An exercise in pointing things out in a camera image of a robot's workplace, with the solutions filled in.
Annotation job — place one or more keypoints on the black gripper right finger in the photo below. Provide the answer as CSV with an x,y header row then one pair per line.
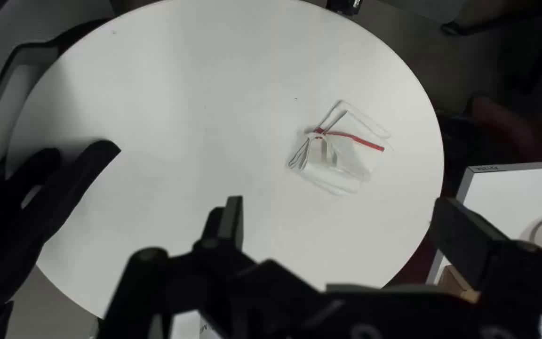
x,y
470,245

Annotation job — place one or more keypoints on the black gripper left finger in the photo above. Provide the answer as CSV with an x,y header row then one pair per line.
x,y
226,226

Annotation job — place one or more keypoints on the white towel with red stripes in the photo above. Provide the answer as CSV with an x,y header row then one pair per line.
x,y
339,160

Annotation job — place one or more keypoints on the black jacket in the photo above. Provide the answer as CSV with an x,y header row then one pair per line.
x,y
26,213

